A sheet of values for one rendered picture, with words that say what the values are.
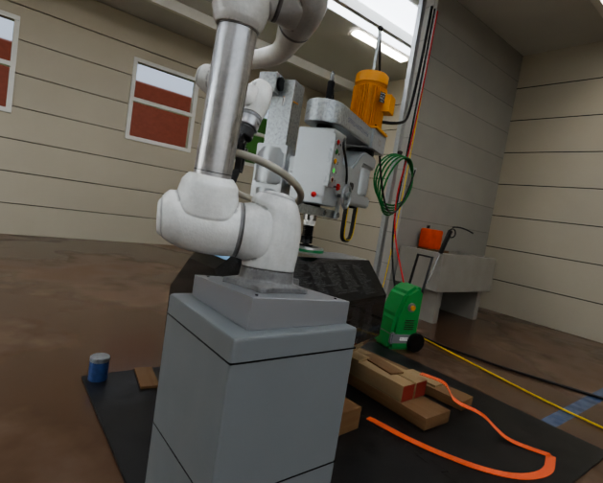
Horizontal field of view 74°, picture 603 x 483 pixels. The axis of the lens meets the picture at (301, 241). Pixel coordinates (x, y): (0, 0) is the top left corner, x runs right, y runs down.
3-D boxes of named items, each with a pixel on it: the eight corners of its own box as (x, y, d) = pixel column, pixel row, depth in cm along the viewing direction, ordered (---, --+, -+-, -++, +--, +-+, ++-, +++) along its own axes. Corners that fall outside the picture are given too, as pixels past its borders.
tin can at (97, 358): (87, 383, 214) (90, 359, 213) (86, 375, 223) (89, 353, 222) (107, 381, 219) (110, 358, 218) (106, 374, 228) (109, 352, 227)
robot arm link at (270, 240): (302, 275, 111) (315, 196, 111) (237, 266, 105) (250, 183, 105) (286, 268, 126) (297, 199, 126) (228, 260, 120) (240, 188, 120)
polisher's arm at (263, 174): (243, 179, 308) (248, 147, 306) (265, 185, 339) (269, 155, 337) (335, 192, 279) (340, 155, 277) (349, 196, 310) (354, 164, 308)
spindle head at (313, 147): (313, 209, 261) (324, 140, 258) (344, 214, 252) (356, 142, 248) (287, 204, 229) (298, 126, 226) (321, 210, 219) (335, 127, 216)
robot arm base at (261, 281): (317, 294, 119) (320, 276, 119) (262, 293, 103) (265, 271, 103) (275, 283, 132) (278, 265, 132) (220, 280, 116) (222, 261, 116)
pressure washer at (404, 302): (400, 338, 396) (415, 252, 389) (423, 353, 364) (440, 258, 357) (369, 338, 382) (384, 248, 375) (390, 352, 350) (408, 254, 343)
